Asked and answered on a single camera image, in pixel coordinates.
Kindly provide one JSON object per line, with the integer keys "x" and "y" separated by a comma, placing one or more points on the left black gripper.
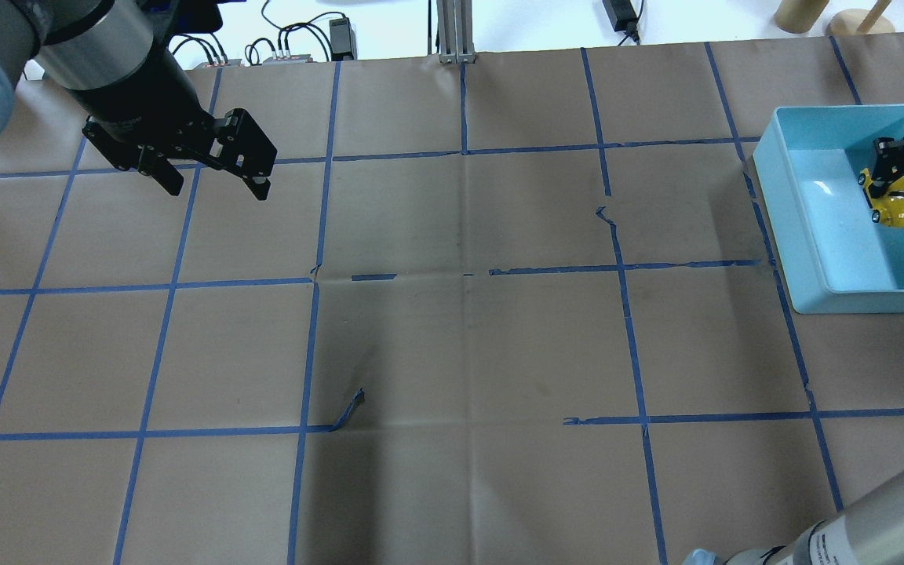
{"x": 136, "y": 92}

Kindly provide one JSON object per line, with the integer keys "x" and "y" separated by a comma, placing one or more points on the yellow beetle toy car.
{"x": 887, "y": 209}

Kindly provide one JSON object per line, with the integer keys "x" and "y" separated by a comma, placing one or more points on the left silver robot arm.
{"x": 89, "y": 44}

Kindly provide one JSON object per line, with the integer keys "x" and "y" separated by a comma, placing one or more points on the light blue plastic bin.
{"x": 833, "y": 256}

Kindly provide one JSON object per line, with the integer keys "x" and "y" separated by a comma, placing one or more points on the brown paper table cover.
{"x": 523, "y": 311}

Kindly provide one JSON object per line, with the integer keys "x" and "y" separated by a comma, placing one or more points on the wooden stand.
{"x": 856, "y": 21}

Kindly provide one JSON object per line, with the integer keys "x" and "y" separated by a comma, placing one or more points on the cardboard tube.
{"x": 798, "y": 16}

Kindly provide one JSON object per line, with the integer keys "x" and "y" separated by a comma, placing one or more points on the black power adapter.
{"x": 623, "y": 15}

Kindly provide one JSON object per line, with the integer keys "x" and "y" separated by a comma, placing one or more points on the usb hub with cables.
{"x": 254, "y": 59}

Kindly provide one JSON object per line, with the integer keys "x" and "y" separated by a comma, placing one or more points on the aluminium frame post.
{"x": 454, "y": 34}

